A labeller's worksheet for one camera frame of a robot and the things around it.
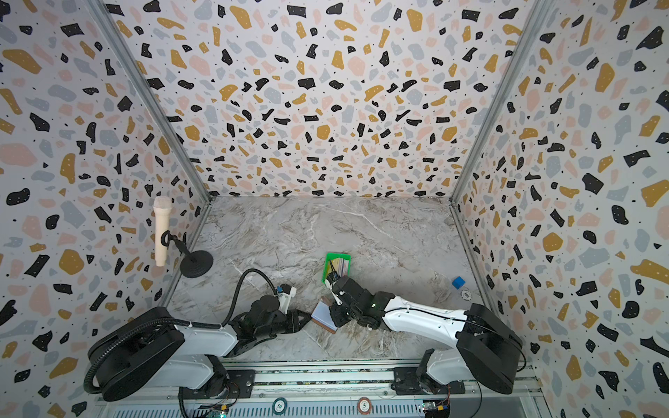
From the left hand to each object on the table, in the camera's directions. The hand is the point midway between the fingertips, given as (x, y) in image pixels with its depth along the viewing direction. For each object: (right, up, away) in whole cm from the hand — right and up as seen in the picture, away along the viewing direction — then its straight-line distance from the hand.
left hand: (318, 318), depth 84 cm
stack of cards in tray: (+6, +15, +13) cm, 21 cm away
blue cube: (+50, +9, +11) cm, 52 cm away
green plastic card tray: (+2, +18, +16) cm, 24 cm away
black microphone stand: (-48, +15, +13) cm, 52 cm away
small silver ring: (+52, +5, +9) cm, 53 cm away
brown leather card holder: (+1, -1, +3) cm, 3 cm away
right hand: (+6, +3, -2) cm, 7 cm away
